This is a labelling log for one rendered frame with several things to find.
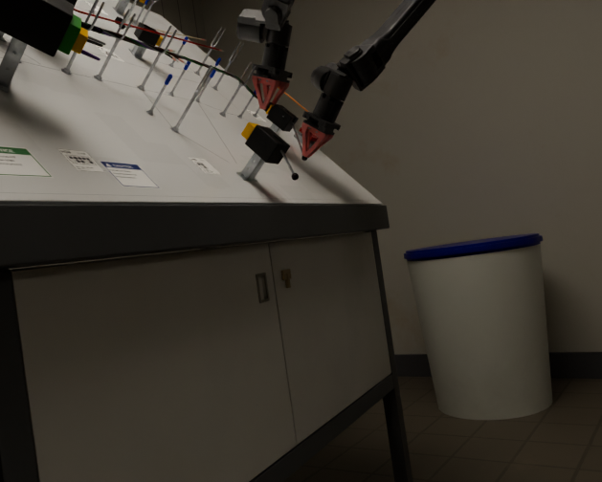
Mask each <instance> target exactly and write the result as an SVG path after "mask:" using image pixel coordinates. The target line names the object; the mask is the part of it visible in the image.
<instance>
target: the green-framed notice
mask: <svg viewBox="0 0 602 482"><path fill-rule="evenodd" d="M0 176H24V177H50V178H54V177H53V176H52V175H51V174H50V173H49V172H48V171H47V170H46V169H45V168H44V166H43V165H42V164H41V163H40V162H39V161H38V160H37V159H36V158H35V157H34V156H33V154H32V153H31V152H30V151H29V150H28V149H27V148H21V147H10V146H0Z"/></svg>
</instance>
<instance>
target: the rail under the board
mask: <svg viewBox="0 0 602 482"><path fill-rule="evenodd" d="M389 227H390V223H389V217H388V211H387V206H344V205H0V269H12V268H22V267H31V266H40V265H49V264H58V263H67V262H77V261H86V260H95V259H104V258H113V257H123V256H131V255H141V254H151V253H159V252H177V251H186V250H195V249H205V248H214V247H223V246H232V245H241V244H251V243H259V242H269V241H279V240H287V239H297V238H305V237H315V236H324V235H333V234H343V233H352V232H361V231H370V230H382V229H388V228H389Z"/></svg>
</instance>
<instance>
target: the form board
mask: <svg viewBox="0 0 602 482"><path fill-rule="evenodd" d="M96 46H97V45H96ZM96 46H95V45H94V44H92V43H89V42H86V43H85V45H84V47H83V49H82V50H84V51H86V52H88V53H90V54H92V55H95V56H96V57H98V58H100V61H98V60H95V59H94V58H91V57H89V56H87V55H83V54H77V55H76V57H75V59H74V61H73V64H72V66H71V68H70V71H71V75H67V74H65V73H63V72H62V71H61V69H64V68H66V67H67V65H68V63H69V61H70V58H71V56H72V54H73V52H74V51H72V50H71V52H70V54H69V55H67V54H65V53H63V52H61V51H59V50H57V52H56V55H55V56H54V57H52V56H50V55H47V54H45V53H43V52H41V51H39V50H38V49H36V48H34V47H32V46H30V45H27V47H26V49H25V52H24V54H23V55H22V57H21V59H20V60H21V61H22V63H19V64H18V66H17V68H16V71H15V73H14V75H13V77H12V80H11V86H10V90H9V92H8V93H6V92H4V91H1V90H0V146H10V147H21V148H27V149H28V150H29V151H30V152H31V153H32V154H33V156H34V157H35V158H36V159H37V160H38V161H39V162H40V163H41V164H42V165H43V166H44V168H45V169H46V170H47V171H48V172H49V173H50V174H51V175H52V176H53V177H54V178H50V177H24V176H0V205H344V206H382V205H383V204H382V203H381V202H380V201H379V200H378V199H376V198H375V197H374V196H373V195H372V194H371V193H369V192H368V191H367V190H366V189H365V188H364V187H362V186H361V185H360V184H359V183H357V182H356V181H355V180H354V179H353V178H352V177H350V176H349V175H348V174H347V173H346V172H345V171H343V170H342V169H341V168H340V167H339V166H337V165H336V164H335V163H334V162H333V161H331V160H330V159H329V158H328V157H327V156H326V155H324V154H323V152H322V151H321V150H319V149H318V150H317V151H316V152H315V153H314V154H313V155H312V156H311V157H310V158H307V160H306V161H304V160H303V159H302V158H301V157H302V153H301V149H300V146H299V143H298V141H297V139H296V138H295V137H294V135H295V132H294V129H293V128H292V129H291V131H290V132H286V131H282V130H280V132H279V136H280V137H281V138H282V139H283V140H284V141H285V142H287V143H288V144H289V145H290V147H289V149H288V150H287V152H286V153H285V155H286V157H287V160H288V162H289V164H290V165H291V166H292V168H293V170H294V172H295V173H298V174H299V179H298V180H296V181H295V180H293V179H292V178H291V176H292V172H291V171H290V169H289V167H288V165H287V163H286V161H285V160H284V158H282V159H281V161H280V162H279V164H268V163H264V164H263V166H262V167H261V169H260V170H259V172H258V173H257V175H256V176H255V178H256V179H257V181H244V180H243V179H242V178H241V177H239V176H238V175H237V174H236V172H242V170H243V169H244V167H245V166H246V164H247V163H248V162H249V160H250V159H251V157H252V156H253V154H254V153H255V152H254V151H253V150H252V149H251V148H249V147H248V146H247V145H246V144H245V142H246V141H247V140H246V139H245V138H244V137H243V136H242V135H241V133H242V131H243V130H244V128H245V127H246V125H247V123H248V122H251V123H255V124H259V125H260V126H265V127H269V128H270V127H271V125H272V124H273V123H272V122H271V121H269V120H268V119H267V118H266V117H267V116H268V114H266V112H265V111H264V110H263V109H259V111H258V114H259V115H260V116H261V117H262V118H263V119H265V120H266V121H267V122H265V121H262V120H257V119H256V118H255V117H254V116H253V115H252V114H251V113H249V112H248V111H247V110H250V111H253V112H256V111H257V109H258V107H259V104H258V99H256V98H255V97H254V98H253V99H252V101H251V102H250V104H249V106H248V107H247V110H245V112H244V114H243V115H242V119H240V118H239V117H238V116H239V115H240V114H241V113H242V111H243V110H244V108H245V106H246V105H247V103H248V102H249V100H250V98H251V97H252V94H251V93H250V92H249V91H248V90H247V89H246V87H245V86H242V87H241V88H240V89H239V91H238V93H237V94H236V96H235V97H234V100H233V101H232V103H231V105H230V106H229V108H228V110H227V111H226V113H225V114H226V115H225V116H226V118H225V117H223V116H221V115H220V114H219V113H221V112H223V111H224V109H225V108H226V106H227V104H228V103H229V101H230V99H231V98H232V96H233V95H234V92H235V91H236V89H237V87H238V85H239V82H238V80H237V79H235V78H233V77H231V76H227V75H224V76H223V77H222V79H221V81H220V82H219V84H218V86H217V91H216V90H214V89H213V88H212V86H215V84H216V83H217V81H218V80H219V79H220V77H221V75H222V73H219V72H217V71H216V72H215V74H214V76H213V78H212V79H211V80H210V82H209V84H208V85H207V88H206V89H205V91H204V92H203V94H202V96H201V97H200V100H199V101H200V102H197V101H194V102H193V103H192V105H191V107H190V109H189V111H188V112H187V114H186V115H185V117H184V119H183V120H182V122H181V124H180V126H179V127H178V129H179V130H178V131H179V133H175V132H174V131H172V130H171V129H170V127H173V126H176V124H177V122H178V120H180V118H181V116H182V115H183V113H184V111H185V109H186V108H187V106H188V104H189V102H190V100H191V98H192V96H193V95H194V92H195V91H196V89H197V87H198V85H199V83H200V81H201V80H202V78H203V76H204V75H205V73H206V72H207V70H208V69H209V68H207V67H205V66H203V67H202V69H201V70H200V72H199V73H200V74H199V75H200V76H199V75H197V74H196V73H195V72H196V71H198V69H199V67H200V65H198V64H195V63H192V62H191V63H190V65H189V67H188V69H187V70H186V71H185V72H184V74H183V76H182V78H181V80H180V81H179V83H178V85H177V87H176V88H175V90H174V92H173V95H174V97H172V96H170V95H169V94H168V93H169V92H171V91H172V89H173V87H174V85H175V83H176V82H177V80H178V78H179V76H180V75H181V74H182V72H183V70H184V67H185V65H186V64H185V63H187V61H186V60H185V59H182V60H184V62H185V63H182V62H181V61H179V60H178V59H177V58H176V60H177V61H179V62H177V61H175V62H174V64H173V65H174V66H173V67H174V68H172V67H170V66H169V65H168V64H170V63H172V61H173V59H171V57H169V56H167V55H165V54H163V55H161V56H160V58H159V59H158V61H157V63H156V65H155V67H154V69H153V71H152V72H151V74H150V76H149V78H148V80H147V82H146V83H145V86H144V87H145V91H142V90H140V89H139V88H137V86H139V85H142V83H143V81H144V79H145V77H146V75H147V73H148V71H149V69H150V67H151V65H152V64H153V62H154V60H155V58H156V56H157V54H158V53H159V52H156V51H151V50H149V49H146V50H145V53H144V55H143V57H142V59H143V60H144V61H141V60H140V59H138V58H136V57H135V56H134V55H133V54H132V53H131V52H130V51H129V49H131V50H133V48H134V46H135V44H132V43H129V42H126V41H123V40H121V41H120V42H119V43H118V45H117V47H116V49H115V51H114V53H115V54H116V55H118V56H119V57H120V58H121V59H122V60H123V61H124V62H122V61H119V60H116V59H112V58H110V60H109V62H108V64H107V66H106V68H105V70H104V72H103V74H102V76H101V77H102V80H103V81H99V80H97V79H95V78H94V76H96V75H98V74H99V72H100V69H101V67H102V65H103V63H104V61H105V60H106V58H107V56H106V55H105V54H104V53H103V52H102V51H101V50H100V49H99V48H97V47H96ZM7 49H8V46H6V45H3V44H0V64H1V61H2V59H3V57H4V54H5V52H6V50H7ZM169 74H172V79H171V81H170V82H169V84H168V85H167V87H166V89H165V90H164V92H163V94H162V95H161V97H160V98H159V100H158V102H157V104H156V106H155V107H154V109H153V116H151V115H149V114H148V113H147V112H146V111H148V110H149V109H151V107H152V105H153V103H154V102H155V100H156V98H157V97H158V95H159V94H160V92H161V90H162V88H163V86H164V85H165V81H166V79H167V76H168V75H169ZM57 148H64V149H73V150H82V151H86V152H87V153H88V154H89V155H90V156H91V157H92V158H93V159H94V160H95V161H96V162H97V163H98V164H99V165H100V166H101V167H102V169H103V170H104V171H105V172H106V173H105V172H91V171H77V170H76V169H75V168H74V167H73V166H72V165H71V164H70V163H69V162H68V161H67V160H66V158H65V157H64V156H63V155H62V154H61V153H60V152H59V151H58V150H57ZM189 157H194V158H205V159H206V160H207V161H208V162H209V163H210V164H211V165H212V166H213V167H214V168H215V169H216V170H218V171H219V172H220V173H221V174H222V175H218V174H206V173H205V172H204V171H202V170H201V169H200V168H199V167H198V166H197V165H196V164H195V163H194V162H193V161H192V160H191V159H190V158H189ZM99 161H107V162H116V163H126V164H137V165H138V166H139V167H140V168H141V169H142V170H143V171H144V172H145V173H146V174H147V175H148V176H149V177H150V178H151V179H152V180H153V181H154V182H155V183H156V184H157V185H158V187H159V188H147V187H128V186H122V185H121V184H120V183H119V182H118V181H117V180H116V179H115V178H114V177H113V175H112V174H111V173H110V172H109V171H108V170H107V169H106V168H105V167H104V166H103V165H102V164H101V163H100V162H99Z"/></svg>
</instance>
